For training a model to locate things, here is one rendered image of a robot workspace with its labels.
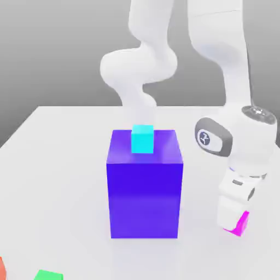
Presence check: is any large blue box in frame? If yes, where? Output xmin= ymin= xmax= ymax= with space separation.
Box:
xmin=106 ymin=129 xmax=184 ymax=240

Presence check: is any small red cube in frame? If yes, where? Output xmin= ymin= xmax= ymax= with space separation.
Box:
xmin=0 ymin=256 xmax=7 ymax=280

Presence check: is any small green cube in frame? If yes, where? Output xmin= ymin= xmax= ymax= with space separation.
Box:
xmin=33 ymin=269 xmax=65 ymax=280

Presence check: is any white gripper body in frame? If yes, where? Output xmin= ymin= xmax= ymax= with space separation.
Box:
xmin=217 ymin=195 xmax=249 ymax=231

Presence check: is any small magenta cube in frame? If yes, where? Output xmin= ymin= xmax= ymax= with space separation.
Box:
xmin=223 ymin=210 xmax=250 ymax=237

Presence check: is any small cyan cube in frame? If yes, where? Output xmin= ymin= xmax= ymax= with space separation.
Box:
xmin=131 ymin=124 xmax=154 ymax=154

